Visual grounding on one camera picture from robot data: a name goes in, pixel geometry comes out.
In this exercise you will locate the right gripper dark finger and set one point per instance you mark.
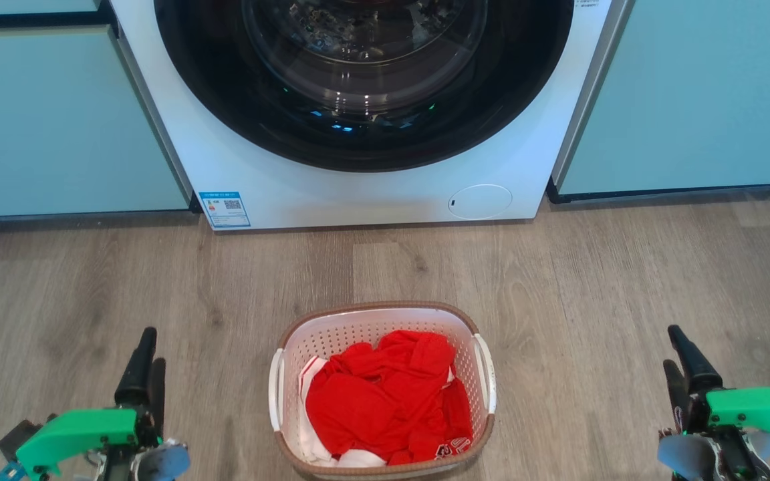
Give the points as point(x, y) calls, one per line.
point(696, 367)
point(678, 397)

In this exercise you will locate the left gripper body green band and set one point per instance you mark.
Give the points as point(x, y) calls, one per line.
point(77, 431)

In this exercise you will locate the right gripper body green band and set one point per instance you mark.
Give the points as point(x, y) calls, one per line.
point(752, 409)

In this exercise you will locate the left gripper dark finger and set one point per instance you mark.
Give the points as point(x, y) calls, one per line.
point(138, 374)
point(157, 394)

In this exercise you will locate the white laundry basket brown rim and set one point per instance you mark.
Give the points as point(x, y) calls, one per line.
point(358, 324)

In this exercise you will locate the blue white energy label sticker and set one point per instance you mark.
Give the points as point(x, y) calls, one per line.
point(224, 209)

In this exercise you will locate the red garment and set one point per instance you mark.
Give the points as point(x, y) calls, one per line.
point(378, 401)

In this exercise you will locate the white front-load washing machine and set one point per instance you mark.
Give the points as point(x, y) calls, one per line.
point(278, 187)

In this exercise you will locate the pale green cabinet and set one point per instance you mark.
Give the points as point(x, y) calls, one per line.
point(692, 93)
point(51, 120)

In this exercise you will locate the round white filter cover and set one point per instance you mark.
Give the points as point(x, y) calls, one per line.
point(480, 202)

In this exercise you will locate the black round glass washer door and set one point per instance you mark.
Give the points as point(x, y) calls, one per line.
point(224, 113)

